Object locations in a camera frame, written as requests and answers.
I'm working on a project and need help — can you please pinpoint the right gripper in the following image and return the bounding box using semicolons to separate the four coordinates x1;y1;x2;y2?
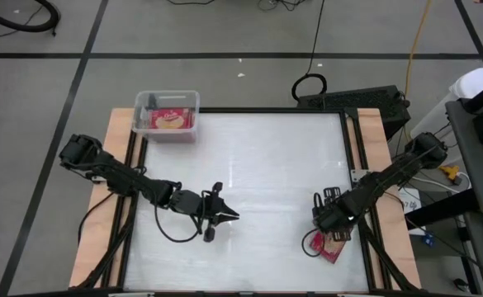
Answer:
313;187;360;243

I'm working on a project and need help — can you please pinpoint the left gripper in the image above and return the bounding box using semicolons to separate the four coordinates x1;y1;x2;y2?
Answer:
191;182;240;243

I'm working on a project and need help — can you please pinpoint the red Orville popcorn bag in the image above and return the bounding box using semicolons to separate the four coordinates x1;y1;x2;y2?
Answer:
309;229;348;265
149;107;196;131

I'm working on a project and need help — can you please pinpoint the plywood base board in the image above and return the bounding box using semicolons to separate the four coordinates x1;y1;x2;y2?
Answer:
68;107;423;290

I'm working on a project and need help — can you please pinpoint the white paper sheet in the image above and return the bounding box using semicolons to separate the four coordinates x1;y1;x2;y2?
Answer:
397;187;423;215

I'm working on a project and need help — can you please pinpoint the black perforated computer case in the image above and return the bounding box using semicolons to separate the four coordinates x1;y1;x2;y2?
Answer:
296;84;412;139

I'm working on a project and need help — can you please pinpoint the clear plastic bin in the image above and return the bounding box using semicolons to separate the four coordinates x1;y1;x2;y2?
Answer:
131;89;201;144

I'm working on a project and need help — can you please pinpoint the black caster wheel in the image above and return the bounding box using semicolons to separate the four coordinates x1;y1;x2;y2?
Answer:
451;278;470;294

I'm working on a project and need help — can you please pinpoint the white plastic trash bin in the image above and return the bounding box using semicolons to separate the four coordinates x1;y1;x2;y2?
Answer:
409;67;483;166

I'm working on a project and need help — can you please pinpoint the white power cable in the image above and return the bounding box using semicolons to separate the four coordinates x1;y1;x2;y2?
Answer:
408;171;471;195

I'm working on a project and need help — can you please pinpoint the black aluminium table frame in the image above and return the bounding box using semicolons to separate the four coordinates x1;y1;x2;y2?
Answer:
75;107;422;297

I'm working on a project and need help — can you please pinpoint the black power cable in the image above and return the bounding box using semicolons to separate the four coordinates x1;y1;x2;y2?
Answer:
290;0;329;102

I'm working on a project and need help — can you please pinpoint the yellow extension cord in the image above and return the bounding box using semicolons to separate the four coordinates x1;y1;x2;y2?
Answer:
401;0;461;182

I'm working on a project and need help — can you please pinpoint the black cable bundle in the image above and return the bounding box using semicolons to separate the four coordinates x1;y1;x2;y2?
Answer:
256;0;308;12

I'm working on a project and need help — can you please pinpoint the black corrugated hose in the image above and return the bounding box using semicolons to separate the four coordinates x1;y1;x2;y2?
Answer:
0;0;62;35

